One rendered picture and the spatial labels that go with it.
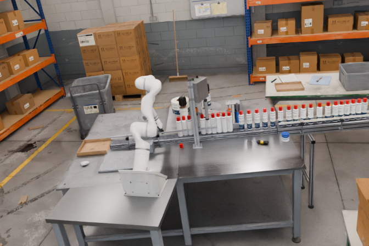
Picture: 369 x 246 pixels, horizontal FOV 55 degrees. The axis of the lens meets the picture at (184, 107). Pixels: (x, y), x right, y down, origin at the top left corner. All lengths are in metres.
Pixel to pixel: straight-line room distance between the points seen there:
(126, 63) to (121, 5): 1.80
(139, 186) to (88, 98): 2.92
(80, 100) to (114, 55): 1.54
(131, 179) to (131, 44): 4.13
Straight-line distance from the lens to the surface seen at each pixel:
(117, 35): 6.67
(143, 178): 2.78
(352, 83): 4.59
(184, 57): 7.98
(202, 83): 3.19
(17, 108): 7.13
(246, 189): 3.82
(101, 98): 5.47
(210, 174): 3.00
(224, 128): 3.47
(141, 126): 2.95
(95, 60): 6.94
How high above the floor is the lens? 2.54
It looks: 24 degrees down
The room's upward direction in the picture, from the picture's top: 8 degrees counter-clockwise
